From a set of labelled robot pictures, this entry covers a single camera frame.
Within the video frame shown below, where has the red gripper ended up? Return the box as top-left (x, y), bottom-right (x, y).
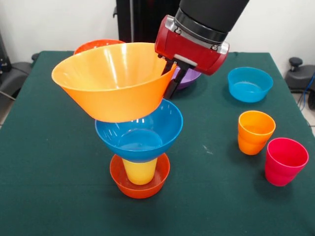
top-left (154, 14), bottom-right (230, 99)

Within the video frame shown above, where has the large orange bowl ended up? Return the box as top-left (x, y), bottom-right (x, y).
top-left (51, 42), bottom-right (178, 123)

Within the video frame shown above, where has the large blue bowl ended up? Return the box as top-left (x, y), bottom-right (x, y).
top-left (94, 98), bottom-right (184, 164)

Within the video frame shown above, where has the yellow cup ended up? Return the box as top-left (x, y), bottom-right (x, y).
top-left (122, 157), bottom-right (158, 186)

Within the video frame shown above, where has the small red bowl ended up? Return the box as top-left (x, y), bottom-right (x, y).
top-left (109, 152), bottom-right (171, 199)

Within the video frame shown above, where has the black computer tower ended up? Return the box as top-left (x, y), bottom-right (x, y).
top-left (0, 31), bottom-right (12, 73)

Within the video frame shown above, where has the purple bowl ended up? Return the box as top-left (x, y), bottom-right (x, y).
top-left (170, 67), bottom-right (203, 90)

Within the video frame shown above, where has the small blue bowl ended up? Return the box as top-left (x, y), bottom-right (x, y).
top-left (227, 66), bottom-right (274, 103)

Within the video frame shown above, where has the large red bowl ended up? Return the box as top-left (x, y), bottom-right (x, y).
top-left (73, 39), bottom-right (126, 56)

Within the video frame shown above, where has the orange cup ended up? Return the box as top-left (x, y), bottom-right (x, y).
top-left (237, 110), bottom-right (277, 156)

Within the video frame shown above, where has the grey black floor base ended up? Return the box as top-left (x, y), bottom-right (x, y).
top-left (284, 57), bottom-right (315, 110)
top-left (0, 53), bottom-right (40, 99)

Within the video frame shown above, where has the dark green tablecloth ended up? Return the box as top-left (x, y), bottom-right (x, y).
top-left (0, 50), bottom-right (315, 236)

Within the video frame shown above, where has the pink cup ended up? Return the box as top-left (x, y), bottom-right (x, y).
top-left (264, 137), bottom-right (310, 187)

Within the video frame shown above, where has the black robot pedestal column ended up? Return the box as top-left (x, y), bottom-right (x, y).
top-left (113, 0), bottom-right (184, 44)

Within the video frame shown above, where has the blue cable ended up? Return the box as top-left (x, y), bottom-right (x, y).
top-left (297, 73), bottom-right (315, 109)

